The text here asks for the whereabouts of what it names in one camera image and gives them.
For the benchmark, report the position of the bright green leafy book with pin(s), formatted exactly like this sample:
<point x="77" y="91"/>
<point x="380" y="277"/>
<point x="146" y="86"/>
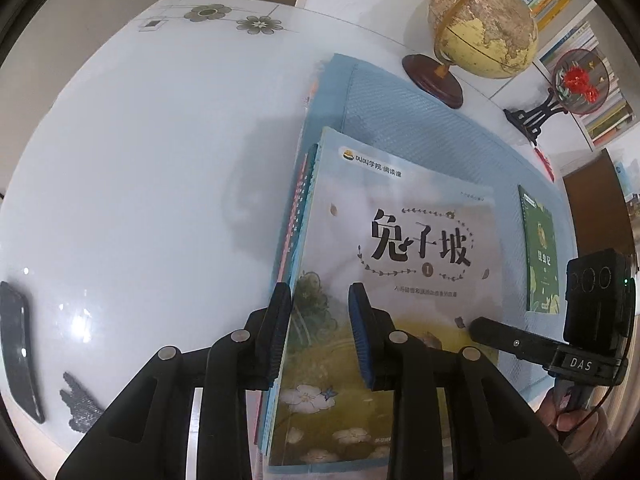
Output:
<point x="542" y="260"/>

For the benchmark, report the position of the pale picture book white flowers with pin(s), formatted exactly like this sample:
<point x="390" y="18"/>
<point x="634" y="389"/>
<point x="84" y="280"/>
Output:
<point x="400" y="210"/>

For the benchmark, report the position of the brown wooden cabinet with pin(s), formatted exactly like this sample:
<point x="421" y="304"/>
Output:
<point x="600" y="195"/>

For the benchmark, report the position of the person's right hand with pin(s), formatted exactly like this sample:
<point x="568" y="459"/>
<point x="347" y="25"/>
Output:
<point x="555" y="417"/>

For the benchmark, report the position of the antique style desk globe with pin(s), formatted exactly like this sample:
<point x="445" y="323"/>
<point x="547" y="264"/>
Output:
<point x="485" y="25"/>

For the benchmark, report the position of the red tassel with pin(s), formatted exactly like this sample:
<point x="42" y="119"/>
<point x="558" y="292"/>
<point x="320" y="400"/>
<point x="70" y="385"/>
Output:
<point x="545" y="165"/>

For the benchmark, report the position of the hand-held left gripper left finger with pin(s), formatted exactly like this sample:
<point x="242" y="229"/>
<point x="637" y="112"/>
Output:
<point x="275" y="335"/>

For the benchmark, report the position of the embroidered round fan on stand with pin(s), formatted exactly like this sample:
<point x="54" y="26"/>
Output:
<point x="580" y="80"/>

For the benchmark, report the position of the stack of thin books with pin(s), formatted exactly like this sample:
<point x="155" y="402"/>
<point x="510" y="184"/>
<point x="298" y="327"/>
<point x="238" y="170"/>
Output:
<point x="295" y="220"/>

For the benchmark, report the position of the person's right forearm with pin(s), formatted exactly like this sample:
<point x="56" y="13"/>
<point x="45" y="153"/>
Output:
<point x="595" y="447"/>

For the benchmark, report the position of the light blue textured mat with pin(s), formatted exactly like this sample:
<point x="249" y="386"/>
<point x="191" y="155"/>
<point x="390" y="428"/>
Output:
<point x="425" y="125"/>

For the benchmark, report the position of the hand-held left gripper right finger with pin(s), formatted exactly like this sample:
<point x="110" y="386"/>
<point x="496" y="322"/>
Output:
<point x="360" y="340"/>

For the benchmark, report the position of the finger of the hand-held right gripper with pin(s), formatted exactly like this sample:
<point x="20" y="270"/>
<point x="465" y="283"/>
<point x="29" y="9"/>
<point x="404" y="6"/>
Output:
<point x="510" y="340"/>

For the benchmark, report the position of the black smartphone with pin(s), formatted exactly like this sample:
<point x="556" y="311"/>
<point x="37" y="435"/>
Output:
<point x="17" y="355"/>

